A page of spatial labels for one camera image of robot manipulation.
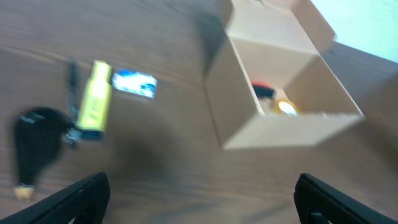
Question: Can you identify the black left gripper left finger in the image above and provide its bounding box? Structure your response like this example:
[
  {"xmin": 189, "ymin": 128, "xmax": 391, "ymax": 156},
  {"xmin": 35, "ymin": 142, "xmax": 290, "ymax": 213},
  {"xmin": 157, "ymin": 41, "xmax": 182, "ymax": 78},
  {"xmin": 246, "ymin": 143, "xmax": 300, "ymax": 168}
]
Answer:
[{"xmin": 1, "ymin": 172, "xmax": 110, "ymax": 224}]

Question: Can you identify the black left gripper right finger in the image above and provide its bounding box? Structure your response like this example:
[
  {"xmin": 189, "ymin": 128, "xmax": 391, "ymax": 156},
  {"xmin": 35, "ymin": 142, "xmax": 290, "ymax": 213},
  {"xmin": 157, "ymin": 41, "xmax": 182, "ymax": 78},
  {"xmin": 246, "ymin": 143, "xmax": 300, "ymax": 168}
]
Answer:
[{"xmin": 294, "ymin": 173, "xmax": 397, "ymax": 224}]

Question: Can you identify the yellow tape roll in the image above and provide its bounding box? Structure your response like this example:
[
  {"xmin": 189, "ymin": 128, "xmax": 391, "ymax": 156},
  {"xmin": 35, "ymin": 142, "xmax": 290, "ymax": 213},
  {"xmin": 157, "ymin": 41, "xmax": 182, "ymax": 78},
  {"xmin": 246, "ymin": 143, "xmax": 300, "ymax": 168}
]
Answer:
[{"xmin": 271, "ymin": 98, "xmax": 299, "ymax": 116}]

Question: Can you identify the red black stapler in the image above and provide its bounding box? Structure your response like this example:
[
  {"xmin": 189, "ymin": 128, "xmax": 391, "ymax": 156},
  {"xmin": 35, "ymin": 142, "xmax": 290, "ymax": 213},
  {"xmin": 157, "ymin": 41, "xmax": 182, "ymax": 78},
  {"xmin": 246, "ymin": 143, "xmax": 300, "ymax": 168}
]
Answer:
[{"xmin": 251, "ymin": 82, "xmax": 277, "ymax": 99}]

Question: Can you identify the white blue staples box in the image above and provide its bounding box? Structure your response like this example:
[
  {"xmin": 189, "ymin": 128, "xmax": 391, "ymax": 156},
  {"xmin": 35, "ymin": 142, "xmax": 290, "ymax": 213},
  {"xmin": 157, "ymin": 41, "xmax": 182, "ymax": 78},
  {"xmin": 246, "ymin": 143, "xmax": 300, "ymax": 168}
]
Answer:
[{"xmin": 111, "ymin": 70, "xmax": 157, "ymax": 99}]

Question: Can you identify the black ballpoint pen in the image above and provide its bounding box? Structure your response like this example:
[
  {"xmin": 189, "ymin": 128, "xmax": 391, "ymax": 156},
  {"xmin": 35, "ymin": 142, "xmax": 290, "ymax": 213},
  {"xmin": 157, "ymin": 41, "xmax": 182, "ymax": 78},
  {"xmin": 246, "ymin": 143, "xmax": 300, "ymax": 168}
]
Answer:
[{"xmin": 64, "ymin": 60, "xmax": 81, "ymax": 149}]

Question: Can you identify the black glossy tape dispenser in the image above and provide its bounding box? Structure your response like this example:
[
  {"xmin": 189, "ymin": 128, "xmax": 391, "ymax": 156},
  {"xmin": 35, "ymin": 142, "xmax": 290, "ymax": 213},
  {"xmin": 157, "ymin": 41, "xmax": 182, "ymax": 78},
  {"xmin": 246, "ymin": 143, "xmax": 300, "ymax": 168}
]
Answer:
[{"xmin": 13, "ymin": 107, "xmax": 74, "ymax": 200}]

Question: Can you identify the yellow highlighter marker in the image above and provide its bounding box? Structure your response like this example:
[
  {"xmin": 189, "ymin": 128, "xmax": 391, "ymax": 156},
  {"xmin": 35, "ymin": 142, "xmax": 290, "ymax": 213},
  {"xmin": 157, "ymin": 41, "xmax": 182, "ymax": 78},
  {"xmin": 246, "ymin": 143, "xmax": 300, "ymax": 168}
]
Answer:
[{"xmin": 77, "ymin": 60, "xmax": 112, "ymax": 140}]

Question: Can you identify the brown cardboard box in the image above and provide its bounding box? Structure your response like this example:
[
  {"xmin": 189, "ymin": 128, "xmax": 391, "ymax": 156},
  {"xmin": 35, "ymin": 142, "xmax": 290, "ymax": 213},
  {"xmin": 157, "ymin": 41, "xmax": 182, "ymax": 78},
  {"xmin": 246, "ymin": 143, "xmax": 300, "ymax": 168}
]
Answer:
[{"xmin": 205, "ymin": 0, "xmax": 364, "ymax": 150}]

